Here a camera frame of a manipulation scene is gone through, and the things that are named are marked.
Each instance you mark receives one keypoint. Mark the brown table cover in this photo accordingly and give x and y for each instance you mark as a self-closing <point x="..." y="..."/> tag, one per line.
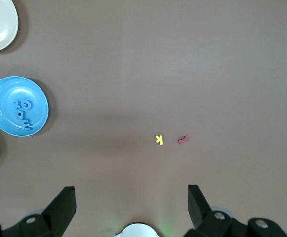
<point x="143" y="74"/>

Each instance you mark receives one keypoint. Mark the blue foam letter C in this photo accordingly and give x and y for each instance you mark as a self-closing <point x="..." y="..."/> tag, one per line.
<point x="31" y="104"/>

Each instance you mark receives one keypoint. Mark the blue foam number 6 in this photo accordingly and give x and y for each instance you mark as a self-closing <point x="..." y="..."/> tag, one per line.
<point x="23" y="116"/>

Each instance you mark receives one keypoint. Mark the yellow foam letter k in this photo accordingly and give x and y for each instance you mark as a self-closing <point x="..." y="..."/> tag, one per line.
<point x="160" y="140"/>

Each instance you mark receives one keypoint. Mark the red foam letter r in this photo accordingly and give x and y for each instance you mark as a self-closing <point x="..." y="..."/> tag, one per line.
<point x="182" y="140"/>

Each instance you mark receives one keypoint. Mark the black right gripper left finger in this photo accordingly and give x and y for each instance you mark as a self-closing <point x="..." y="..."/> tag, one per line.
<point x="56" y="217"/>

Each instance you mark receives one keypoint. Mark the blue foam letter x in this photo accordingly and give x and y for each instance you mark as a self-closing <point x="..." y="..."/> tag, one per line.
<point x="17" y="104"/>

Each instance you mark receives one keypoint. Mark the blue foam letter E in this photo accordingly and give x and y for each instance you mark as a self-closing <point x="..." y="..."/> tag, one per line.
<point x="27" y="125"/>

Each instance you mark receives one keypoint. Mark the blue plate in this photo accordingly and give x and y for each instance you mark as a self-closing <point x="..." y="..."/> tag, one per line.
<point x="2" y="93"/>

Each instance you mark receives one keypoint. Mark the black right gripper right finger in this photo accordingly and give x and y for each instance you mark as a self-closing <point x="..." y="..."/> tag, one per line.
<point x="202" y="217"/>

